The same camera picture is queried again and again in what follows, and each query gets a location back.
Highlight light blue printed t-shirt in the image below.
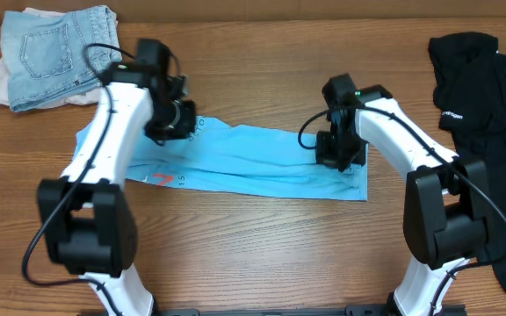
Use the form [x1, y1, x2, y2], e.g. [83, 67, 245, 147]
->
[72, 114, 370, 203]

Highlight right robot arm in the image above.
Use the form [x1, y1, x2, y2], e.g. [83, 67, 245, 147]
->
[315, 74, 493, 315]

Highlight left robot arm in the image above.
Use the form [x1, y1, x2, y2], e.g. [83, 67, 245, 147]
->
[21, 39, 197, 315]

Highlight folded light blue jeans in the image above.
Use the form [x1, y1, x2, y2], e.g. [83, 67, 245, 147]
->
[0, 4, 123, 113]

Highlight black garment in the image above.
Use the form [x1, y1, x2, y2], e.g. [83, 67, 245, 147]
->
[428, 32, 506, 292]

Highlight folded white garment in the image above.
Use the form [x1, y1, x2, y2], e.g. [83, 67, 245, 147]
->
[0, 7, 120, 110]

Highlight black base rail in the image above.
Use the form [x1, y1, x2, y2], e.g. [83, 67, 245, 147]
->
[147, 303, 469, 316]

